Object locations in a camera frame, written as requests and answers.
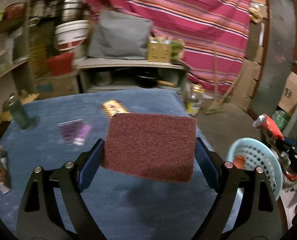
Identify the brown cardboard box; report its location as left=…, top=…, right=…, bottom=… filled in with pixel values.
left=39, top=77, right=79, bottom=98

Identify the maroon scouring pad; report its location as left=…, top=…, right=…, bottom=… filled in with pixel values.
left=101, top=113, right=197, bottom=183

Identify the wooden handled broom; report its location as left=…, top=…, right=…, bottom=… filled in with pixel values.
left=203, top=42, right=224, bottom=115

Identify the grey cushion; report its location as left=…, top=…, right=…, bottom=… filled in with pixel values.
left=87, top=10, right=152, bottom=60

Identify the white bucket red label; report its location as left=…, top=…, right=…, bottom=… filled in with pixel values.
left=55, top=20, right=90, bottom=52

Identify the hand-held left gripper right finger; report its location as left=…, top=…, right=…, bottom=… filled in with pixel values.
left=195, top=137, right=285, bottom=240

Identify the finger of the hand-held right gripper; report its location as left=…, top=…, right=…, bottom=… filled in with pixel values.
left=275, top=135, right=297, bottom=151

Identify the light blue plastic basket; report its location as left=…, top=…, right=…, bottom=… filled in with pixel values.
left=226, top=137, right=283, bottom=202

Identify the long orange snack packet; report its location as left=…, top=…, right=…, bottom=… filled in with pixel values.
left=235, top=156, right=248, bottom=170

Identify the green plastic bag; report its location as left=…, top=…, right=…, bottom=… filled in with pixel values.
left=273, top=110, right=289, bottom=131

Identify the pink striped cloth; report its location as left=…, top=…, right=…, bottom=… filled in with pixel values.
left=84, top=0, right=251, bottom=96

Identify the purple clear packet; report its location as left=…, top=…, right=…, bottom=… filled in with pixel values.
left=58, top=120, right=92, bottom=145

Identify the low wooden cabinet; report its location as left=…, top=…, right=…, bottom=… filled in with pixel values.
left=77, top=59, right=189, bottom=94

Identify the wooden stick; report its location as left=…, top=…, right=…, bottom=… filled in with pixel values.
left=223, top=64, right=247, bottom=98

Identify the green glass bottle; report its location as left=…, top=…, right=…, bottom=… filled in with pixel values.
left=10, top=95, right=34, bottom=130

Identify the large yellow oil jug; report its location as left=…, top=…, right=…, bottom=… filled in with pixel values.
left=29, top=27, right=49, bottom=80

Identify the red plastic basin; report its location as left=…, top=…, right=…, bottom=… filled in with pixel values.
left=47, top=52, right=75, bottom=76

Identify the black pan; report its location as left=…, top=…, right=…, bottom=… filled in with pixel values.
left=136, top=72, right=176, bottom=88

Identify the red foil-lined packet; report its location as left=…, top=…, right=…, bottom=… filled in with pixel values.
left=253, top=114, right=285, bottom=141

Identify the bag of green vegetables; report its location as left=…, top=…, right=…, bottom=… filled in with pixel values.
left=170, top=40, right=185, bottom=61

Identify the yellow-label oil bottle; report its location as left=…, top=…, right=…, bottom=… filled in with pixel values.
left=186, top=84, right=205, bottom=116

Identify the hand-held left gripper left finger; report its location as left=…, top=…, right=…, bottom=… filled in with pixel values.
left=16, top=139, right=106, bottom=240

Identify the small red basket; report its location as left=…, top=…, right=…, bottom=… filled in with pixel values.
left=5, top=4, right=26, bottom=20

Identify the wooden shelf unit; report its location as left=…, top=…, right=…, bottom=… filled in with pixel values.
left=0, top=0, right=39, bottom=133

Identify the cardboard utensil box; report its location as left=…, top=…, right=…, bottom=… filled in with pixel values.
left=148, top=36, right=173, bottom=62

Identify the wooden framed door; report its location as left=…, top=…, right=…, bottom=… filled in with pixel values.
left=248, top=0, right=297, bottom=123

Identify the steel pot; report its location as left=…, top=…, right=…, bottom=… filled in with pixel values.
left=60, top=0, right=84, bottom=22

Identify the stack of flattened cardboard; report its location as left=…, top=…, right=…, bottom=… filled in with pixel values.
left=235, top=0, right=269, bottom=111

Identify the printed cardboard box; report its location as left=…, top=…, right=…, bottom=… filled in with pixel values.
left=278, top=71, right=297, bottom=111

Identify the yellow printed box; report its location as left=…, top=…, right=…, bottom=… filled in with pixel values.
left=102, top=100, right=131, bottom=117

